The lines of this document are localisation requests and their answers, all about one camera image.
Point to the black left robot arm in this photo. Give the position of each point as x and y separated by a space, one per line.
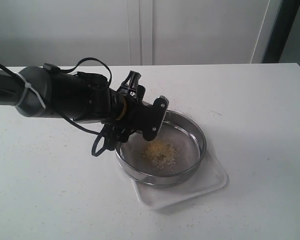
38 92

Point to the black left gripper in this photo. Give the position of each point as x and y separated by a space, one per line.
124 113

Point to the yellow and white grain mixture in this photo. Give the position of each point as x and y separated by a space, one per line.
160 154

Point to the white plastic tray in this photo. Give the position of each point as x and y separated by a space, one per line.
210 177

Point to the round steel mesh sieve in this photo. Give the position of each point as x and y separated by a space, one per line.
187 138

